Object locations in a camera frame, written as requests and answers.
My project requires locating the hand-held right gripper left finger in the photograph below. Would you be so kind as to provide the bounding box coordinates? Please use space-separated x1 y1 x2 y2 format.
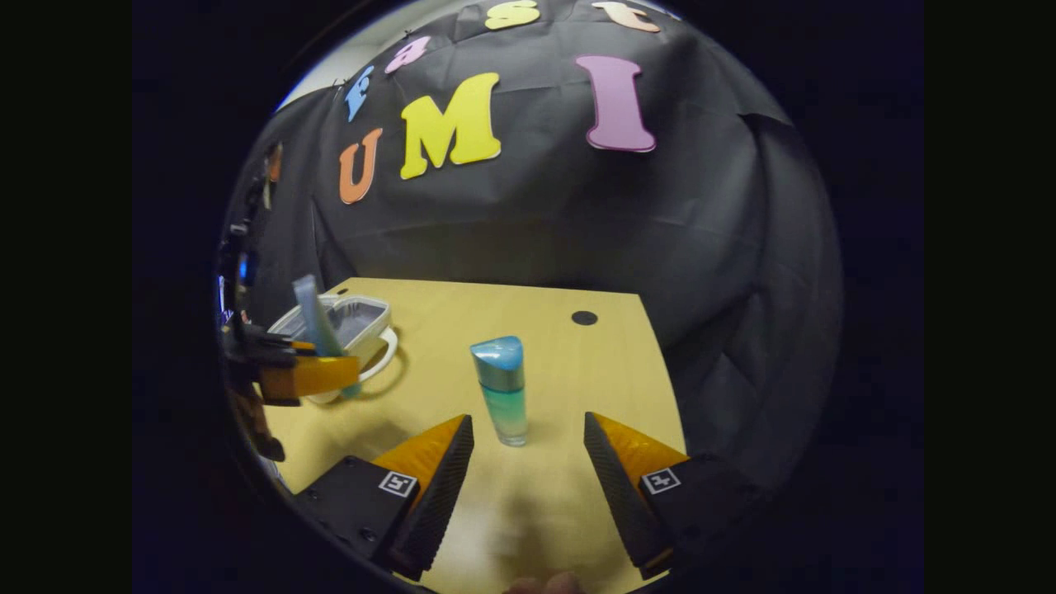
291 413 477 582

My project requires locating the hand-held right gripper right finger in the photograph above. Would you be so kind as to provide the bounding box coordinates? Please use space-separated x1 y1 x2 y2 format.
583 412 766 581

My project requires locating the light teal cream tube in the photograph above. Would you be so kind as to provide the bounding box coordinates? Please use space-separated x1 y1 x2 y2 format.
292 274 362 400

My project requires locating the white suitcase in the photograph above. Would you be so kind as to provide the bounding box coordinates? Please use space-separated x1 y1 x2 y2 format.
266 294 399 406

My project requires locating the blue capped toner bottle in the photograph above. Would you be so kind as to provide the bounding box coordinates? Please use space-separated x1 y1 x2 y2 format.
469 335 530 449

